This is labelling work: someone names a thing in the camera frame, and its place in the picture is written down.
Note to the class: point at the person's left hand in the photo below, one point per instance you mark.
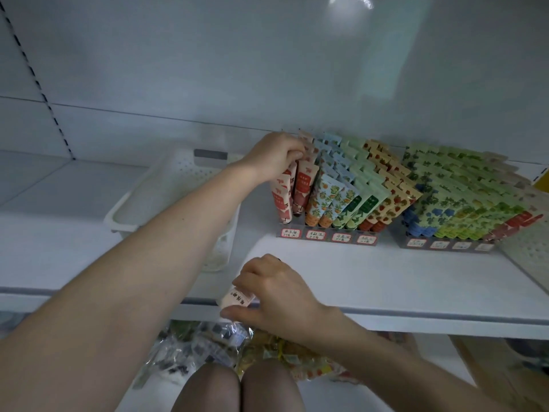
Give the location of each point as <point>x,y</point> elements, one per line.
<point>270,157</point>

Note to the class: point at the person's right hand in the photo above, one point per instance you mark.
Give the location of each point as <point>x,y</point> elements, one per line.
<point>279,300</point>

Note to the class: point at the white pink hand cream tube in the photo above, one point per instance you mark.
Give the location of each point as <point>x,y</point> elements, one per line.
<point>236,297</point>

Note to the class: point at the white perforated plastic basket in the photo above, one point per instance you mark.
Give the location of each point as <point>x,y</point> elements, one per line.
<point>163,189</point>
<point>528,249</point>

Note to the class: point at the row of hand cream tubes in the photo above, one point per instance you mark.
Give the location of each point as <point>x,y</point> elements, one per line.
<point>446,193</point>

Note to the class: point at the white metal shelf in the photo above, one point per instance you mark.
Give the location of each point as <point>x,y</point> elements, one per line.
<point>69,244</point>

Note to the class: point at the person's left forearm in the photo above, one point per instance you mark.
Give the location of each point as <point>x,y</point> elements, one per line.
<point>111,313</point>

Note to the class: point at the person's right forearm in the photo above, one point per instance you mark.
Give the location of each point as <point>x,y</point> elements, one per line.
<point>394,369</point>

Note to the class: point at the person's right leg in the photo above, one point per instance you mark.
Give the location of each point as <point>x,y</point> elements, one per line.
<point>273,386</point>

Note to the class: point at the person's leg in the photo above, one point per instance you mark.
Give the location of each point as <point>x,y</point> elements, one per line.
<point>273,386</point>
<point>206,388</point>

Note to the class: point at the person's left leg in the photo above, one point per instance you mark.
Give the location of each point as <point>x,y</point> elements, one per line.
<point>206,388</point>

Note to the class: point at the clear divider tray with labels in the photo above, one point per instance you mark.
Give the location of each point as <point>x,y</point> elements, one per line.
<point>292,233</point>

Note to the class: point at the pile of snack packets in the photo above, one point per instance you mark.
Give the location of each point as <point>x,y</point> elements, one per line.
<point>214,347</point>

